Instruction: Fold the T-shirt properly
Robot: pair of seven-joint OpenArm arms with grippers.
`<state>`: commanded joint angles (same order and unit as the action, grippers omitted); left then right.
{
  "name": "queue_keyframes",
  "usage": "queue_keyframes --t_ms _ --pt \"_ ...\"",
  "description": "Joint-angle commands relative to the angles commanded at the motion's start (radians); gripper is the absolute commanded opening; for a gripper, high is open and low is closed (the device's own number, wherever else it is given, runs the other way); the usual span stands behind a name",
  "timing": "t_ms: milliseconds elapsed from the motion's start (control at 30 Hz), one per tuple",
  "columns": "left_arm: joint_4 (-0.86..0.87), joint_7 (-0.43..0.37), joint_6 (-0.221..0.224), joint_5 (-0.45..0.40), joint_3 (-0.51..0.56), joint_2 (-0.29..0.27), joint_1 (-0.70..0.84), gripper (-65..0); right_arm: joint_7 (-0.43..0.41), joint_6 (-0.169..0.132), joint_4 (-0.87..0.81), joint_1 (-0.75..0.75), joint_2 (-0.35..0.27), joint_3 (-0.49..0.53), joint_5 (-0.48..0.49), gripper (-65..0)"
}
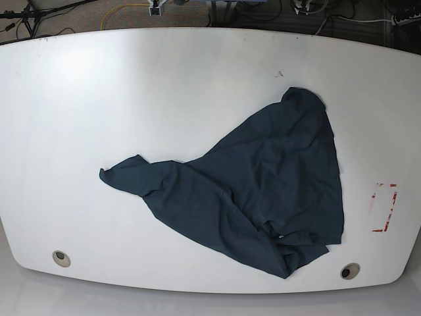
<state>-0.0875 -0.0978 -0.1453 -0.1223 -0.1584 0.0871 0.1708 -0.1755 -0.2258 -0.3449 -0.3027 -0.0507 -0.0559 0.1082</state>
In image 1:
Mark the dark teal T-shirt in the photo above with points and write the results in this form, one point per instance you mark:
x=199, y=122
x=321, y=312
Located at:
x=267, y=195

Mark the red tape rectangle marking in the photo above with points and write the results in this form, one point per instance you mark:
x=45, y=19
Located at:
x=381, y=206

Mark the black tripod stand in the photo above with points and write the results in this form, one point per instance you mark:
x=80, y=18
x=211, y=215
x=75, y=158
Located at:
x=31, y=16

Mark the white power strip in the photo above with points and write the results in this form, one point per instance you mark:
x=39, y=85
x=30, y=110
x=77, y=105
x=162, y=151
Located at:
x=406, y=16

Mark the white aluminium profile bracket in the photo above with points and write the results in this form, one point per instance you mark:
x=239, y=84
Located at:
x=156, y=7

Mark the right table cable grommet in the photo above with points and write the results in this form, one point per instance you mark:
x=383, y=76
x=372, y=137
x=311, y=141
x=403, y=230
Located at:
x=350, y=271

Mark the table cable grommet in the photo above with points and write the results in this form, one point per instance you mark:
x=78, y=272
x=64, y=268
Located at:
x=61, y=259
x=350, y=271

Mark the left table cable grommet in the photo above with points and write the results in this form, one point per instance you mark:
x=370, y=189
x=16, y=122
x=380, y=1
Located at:
x=61, y=259

